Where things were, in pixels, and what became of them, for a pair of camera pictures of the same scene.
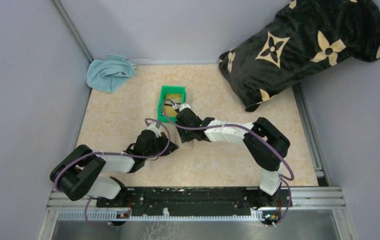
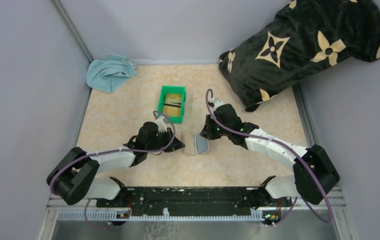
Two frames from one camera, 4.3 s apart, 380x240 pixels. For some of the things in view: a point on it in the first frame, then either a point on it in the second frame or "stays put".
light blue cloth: [108, 75] stays put
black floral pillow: [306, 36] stays put
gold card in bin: [176, 98] stays put
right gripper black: [183, 137] -> [207, 132]
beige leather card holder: [187, 145] -> [201, 144]
